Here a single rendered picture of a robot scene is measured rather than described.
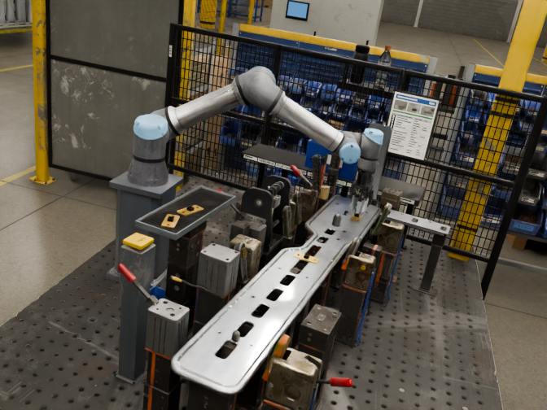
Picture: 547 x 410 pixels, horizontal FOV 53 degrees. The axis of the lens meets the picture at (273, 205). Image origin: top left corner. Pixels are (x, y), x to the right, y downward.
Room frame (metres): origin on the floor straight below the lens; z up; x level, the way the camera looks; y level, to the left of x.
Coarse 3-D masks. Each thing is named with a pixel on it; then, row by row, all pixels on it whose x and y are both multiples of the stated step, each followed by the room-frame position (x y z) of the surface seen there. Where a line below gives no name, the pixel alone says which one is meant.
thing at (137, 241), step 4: (132, 236) 1.32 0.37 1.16; (136, 236) 1.32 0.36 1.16; (140, 236) 1.33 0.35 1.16; (144, 236) 1.33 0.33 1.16; (124, 240) 1.29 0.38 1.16; (128, 240) 1.29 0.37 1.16; (132, 240) 1.30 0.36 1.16; (136, 240) 1.30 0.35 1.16; (140, 240) 1.30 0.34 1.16; (144, 240) 1.31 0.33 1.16; (148, 240) 1.31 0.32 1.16; (152, 240) 1.32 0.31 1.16; (128, 244) 1.28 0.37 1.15; (132, 244) 1.28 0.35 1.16; (136, 244) 1.28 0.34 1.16; (140, 244) 1.28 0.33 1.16; (144, 244) 1.28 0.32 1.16; (148, 244) 1.30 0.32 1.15; (140, 248) 1.27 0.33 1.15
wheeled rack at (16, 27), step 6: (0, 24) 10.37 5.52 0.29; (6, 24) 10.28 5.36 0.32; (12, 24) 10.69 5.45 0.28; (18, 24) 10.57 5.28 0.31; (24, 24) 10.69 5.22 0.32; (30, 24) 10.85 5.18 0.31; (0, 30) 9.89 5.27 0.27; (6, 30) 10.02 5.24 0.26; (12, 30) 10.19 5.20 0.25; (18, 30) 10.34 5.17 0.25; (24, 30) 10.52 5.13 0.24; (30, 30) 10.68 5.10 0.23
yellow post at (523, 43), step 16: (528, 0) 2.48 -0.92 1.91; (544, 0) 2.46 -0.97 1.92; (528, 16) 2.48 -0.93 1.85; (544, 16) 2.46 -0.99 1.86; (528, 32) 2.47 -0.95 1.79; (512, 48) 2.49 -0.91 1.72; (528, 48) 2.47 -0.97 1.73; (512, 64) 2.48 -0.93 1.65; (528, 64) 2.47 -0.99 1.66; (512, 80) 2.47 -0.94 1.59; (496, 96) 2.49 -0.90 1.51; (496, 112) 2.48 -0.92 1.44; (512, 112) 2.46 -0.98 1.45; (496, 144) 2.47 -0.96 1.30; (496, 160) 2.46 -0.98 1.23; (480, 192) 2.47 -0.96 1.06; (464, 208) 2.49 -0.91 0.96; (480, 208) 2.46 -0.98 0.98; (464, 224) 2.48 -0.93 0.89; (464, 240) 2.47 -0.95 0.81; (464, 256) 2.46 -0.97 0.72
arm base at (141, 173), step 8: (136, 160) 1.85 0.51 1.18; (144, 160) 1.84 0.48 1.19; (152, 160) 1.84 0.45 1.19; (160, 160) 1.87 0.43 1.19; (136, 168) 1.84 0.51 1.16; (144, 168) 1.83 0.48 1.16; (152, 168) 1.84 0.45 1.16; (160, 168) 1.86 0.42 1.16; (128, 176) 1.85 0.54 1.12; (136, 176) 1.83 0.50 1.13; (144, 176) 1.83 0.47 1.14; (152, 176) 1.84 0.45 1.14; (160, 176) 1.85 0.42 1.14; (136, 184) 1.82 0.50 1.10; (144, 184) 1.82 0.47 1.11; (152, 184) 1.83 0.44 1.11; (160, 184) 1.85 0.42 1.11
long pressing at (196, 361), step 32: (320, 224) 1.96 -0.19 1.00; (352, 224) 2.01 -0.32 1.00; (288, 256) 1.65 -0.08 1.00; (320, 256) 1.68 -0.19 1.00; (256, 288) 1.41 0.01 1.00; (288, 288) 1.44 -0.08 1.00; (224, 320) 1.23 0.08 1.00; (256, 320) 1.25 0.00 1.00; (288, 320) 1.28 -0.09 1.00; (192, 352) 1.08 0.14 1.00; (256, 352) 1.12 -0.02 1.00; (224, 384) 0.99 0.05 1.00
